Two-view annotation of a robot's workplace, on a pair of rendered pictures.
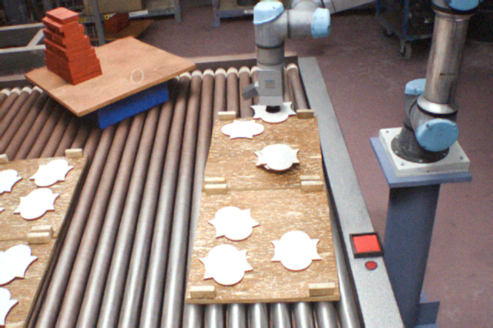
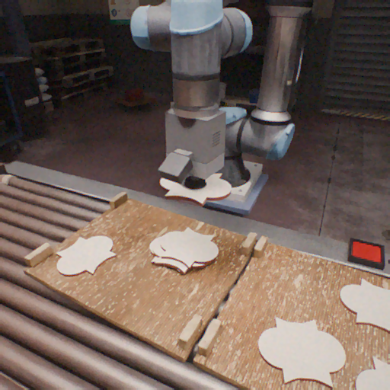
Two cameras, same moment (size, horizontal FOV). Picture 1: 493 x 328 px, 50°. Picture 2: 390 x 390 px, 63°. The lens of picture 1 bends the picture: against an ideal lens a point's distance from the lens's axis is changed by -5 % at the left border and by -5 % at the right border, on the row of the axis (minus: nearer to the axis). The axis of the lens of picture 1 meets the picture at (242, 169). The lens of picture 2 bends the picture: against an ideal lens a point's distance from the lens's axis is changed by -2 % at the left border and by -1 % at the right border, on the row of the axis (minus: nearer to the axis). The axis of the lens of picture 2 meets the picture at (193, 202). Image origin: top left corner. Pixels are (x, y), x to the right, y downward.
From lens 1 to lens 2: 1.30 m
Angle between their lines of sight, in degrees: 55
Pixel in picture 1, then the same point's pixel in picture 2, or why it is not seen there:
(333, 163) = (212, 222)
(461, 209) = not seen: hidden behind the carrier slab
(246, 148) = (128, 268)
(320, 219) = (318, 264)
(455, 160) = (256, 168)
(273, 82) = (218, 135)
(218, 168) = (147, 314)
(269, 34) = (218, 48)
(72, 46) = not seen: outside the picture
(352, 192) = (269, 229)
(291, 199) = (270, 272)
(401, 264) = not seen: hidden behind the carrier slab
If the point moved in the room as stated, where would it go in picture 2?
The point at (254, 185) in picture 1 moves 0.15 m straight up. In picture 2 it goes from (218, 292) to (221, 232)
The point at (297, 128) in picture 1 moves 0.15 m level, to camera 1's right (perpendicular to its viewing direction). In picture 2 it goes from (134, 216) to (161, 190)
